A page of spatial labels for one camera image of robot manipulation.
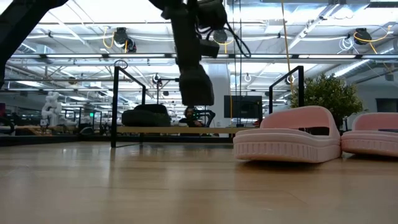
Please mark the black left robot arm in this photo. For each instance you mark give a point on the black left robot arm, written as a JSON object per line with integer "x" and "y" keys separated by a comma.
{"x": 18, "y": 25}

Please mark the green artificial plant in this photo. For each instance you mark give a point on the green artificial plant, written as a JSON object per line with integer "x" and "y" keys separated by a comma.
{"x": 329, "y": 93}

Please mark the black background monitor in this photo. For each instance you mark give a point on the black background monitor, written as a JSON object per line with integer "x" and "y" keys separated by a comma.
{"x": 242, "y": 107}

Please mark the black metal table frame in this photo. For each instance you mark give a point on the black metal table frame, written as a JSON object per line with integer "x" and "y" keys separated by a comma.
{"x": 62, "y": 140}

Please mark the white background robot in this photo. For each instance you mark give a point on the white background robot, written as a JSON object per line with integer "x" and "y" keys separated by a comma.
{"x": 51, "y": 109}

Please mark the pink slide sandal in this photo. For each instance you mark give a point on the pink slide sandal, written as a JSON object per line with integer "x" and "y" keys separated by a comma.
{"x": 373, "y": 143}
{"x": 286, "y": 146}

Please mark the person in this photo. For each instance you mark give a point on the person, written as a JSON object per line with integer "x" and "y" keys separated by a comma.
{"x": 188, "y": 113}

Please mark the wooden shelf with black frame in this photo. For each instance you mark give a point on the wooden shelf with black frame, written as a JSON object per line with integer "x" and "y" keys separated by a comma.
{"x": 174, "y": 130}

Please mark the black background machine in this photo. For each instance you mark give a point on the black background machine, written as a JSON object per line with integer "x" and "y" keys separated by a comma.
{"x": 207, "y": 116}

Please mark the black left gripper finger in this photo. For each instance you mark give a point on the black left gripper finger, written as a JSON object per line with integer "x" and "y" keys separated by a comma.
{"x": 209, "y": 48}
{"x": 186, "y": 40}

